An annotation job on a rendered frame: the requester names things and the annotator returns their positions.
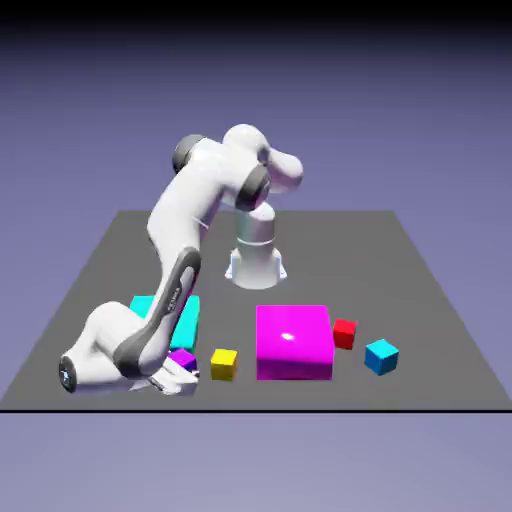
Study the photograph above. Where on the small blue cube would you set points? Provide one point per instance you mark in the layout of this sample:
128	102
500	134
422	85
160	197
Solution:
381	357

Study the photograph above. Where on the small red cube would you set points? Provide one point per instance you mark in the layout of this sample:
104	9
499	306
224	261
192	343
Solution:
344	333

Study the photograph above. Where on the large cyan box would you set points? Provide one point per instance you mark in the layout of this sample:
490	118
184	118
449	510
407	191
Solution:
186	324

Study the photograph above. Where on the large magenta box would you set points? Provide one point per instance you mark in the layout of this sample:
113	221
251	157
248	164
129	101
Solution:
294	340

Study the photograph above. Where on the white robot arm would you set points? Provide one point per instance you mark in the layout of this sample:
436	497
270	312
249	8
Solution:
184	208

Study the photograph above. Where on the small yellow cube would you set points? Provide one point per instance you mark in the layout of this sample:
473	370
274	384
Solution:
223	363

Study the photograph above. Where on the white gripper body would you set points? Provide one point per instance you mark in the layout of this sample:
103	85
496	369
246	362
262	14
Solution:
176	379

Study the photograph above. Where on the small purple cube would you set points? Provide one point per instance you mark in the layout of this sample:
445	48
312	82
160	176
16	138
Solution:
183	358

